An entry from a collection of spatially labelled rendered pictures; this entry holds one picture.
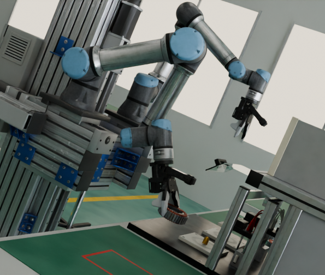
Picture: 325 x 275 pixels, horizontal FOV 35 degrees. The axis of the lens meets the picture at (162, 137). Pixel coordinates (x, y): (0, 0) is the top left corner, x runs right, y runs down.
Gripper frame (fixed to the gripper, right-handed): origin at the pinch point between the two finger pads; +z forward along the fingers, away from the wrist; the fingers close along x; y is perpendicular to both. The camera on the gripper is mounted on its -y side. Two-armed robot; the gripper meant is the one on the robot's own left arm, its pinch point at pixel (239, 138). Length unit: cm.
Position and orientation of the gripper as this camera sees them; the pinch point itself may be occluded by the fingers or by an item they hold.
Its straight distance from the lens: 261.1
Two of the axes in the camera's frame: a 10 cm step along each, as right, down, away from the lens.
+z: -3.9, 9.2, 0.9
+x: -3.9, -0.7, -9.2
